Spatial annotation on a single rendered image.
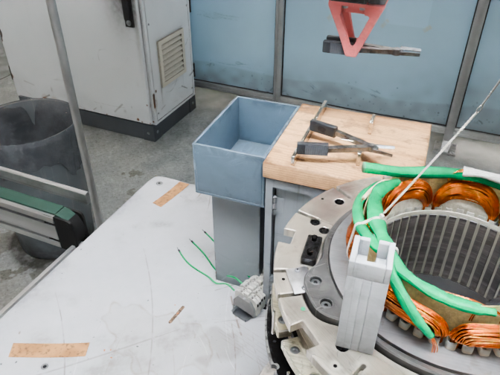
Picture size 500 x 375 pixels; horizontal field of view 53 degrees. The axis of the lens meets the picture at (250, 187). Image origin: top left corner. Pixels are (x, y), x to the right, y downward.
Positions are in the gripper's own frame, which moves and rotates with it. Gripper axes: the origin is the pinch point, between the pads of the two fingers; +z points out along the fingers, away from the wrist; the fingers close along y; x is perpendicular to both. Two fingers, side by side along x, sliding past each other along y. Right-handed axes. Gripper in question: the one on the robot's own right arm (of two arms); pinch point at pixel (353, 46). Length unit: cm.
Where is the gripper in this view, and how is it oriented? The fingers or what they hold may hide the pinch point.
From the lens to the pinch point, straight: 70.3
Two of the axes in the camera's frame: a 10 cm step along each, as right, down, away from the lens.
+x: 9.4, 2.1, -2.7
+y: -3.4, 5.3, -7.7
